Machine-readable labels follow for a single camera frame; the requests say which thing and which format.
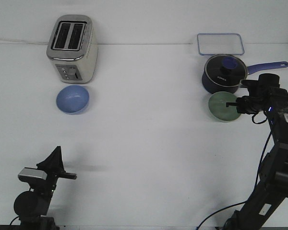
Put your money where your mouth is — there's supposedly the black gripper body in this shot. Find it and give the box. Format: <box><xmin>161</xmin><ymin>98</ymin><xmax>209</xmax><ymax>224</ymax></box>
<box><xmin>236</xmin><ymin>73</ymin><xmax>288</xmax><ymax>115</ymax></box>
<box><xmin>30</xmin><ymin>172</ymin><xmax>77</xmax><ymax>199</ymax></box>

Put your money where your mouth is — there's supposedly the blue saucepan with handle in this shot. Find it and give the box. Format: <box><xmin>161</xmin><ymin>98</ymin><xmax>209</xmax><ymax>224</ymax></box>
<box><xmin>202</xmin><ymin>61</ymin><xmax>288</xmax><ymax>94</ymax></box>

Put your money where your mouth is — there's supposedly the blue bowl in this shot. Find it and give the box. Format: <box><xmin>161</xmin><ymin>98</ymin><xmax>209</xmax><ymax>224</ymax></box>
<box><xmin>56</xmin><ymin>85</ymin><xmax>90</xmax><ymax>115</ymax></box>

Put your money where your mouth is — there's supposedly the glass pot lid blue knob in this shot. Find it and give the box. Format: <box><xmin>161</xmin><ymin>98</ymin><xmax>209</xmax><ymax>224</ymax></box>
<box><xmin>204</xmin><ymin>54</ymin><xmax>248</xmax><ymax>87</ymax></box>

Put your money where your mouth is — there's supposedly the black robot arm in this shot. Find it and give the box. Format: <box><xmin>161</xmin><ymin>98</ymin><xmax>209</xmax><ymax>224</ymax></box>
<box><xmin>13</xmin><ymin>146</ymin><xmax>77</xmax><ymax>230</ymax></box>
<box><xmin>223</xmin><ymin>73</ymin><xmax>288</xmax><ymax>230</ymax></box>

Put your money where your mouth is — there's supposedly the green bowl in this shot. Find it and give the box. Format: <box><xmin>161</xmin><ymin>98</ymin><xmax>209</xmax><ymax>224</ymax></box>
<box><xmin>208</xmin><ymin>92</ymin><xmax>240</xmax><ymax>122</ymax></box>

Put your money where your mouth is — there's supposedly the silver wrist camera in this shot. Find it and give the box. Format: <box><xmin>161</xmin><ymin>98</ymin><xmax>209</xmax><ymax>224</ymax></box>
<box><xmin>18</xmin><ymin>167</ymin><xmax>47</xmax><ymax>182</ymax></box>

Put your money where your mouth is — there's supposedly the silver two-slot toaster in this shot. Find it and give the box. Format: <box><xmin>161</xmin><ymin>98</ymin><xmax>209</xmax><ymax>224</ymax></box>
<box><xmin>46</xmin><ymin>14</ymin><xmax>98</xmax><ymax>84</ymax></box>

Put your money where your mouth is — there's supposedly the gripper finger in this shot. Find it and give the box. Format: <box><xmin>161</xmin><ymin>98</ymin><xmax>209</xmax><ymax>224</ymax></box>
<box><xmin>226</xmin><ymin>102</ymin><xmax>237</xmax><ymax>107</ymax></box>
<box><xmin>58</xmin><ymin>146</ymin><xmax>65</xmax><ymax>173</ymax></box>
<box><xmin>36</xmin><ymin>146</ymin><xmax>60</xmax><ymax>170</ymax></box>

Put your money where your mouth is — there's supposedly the clear blue-rimmed container lid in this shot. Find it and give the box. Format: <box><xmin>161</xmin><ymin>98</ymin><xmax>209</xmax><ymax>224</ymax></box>
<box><xmin>197</xmin><ymin>33</ymin><xmax>244</xmax><ymax>56</ymax></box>

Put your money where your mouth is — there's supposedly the white toaster power cord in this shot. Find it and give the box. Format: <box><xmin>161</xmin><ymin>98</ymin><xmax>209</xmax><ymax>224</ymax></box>
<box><xmin>0</xmin><ymin>36</ymin><xmax>50</xmax><ymax>46</ymax></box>

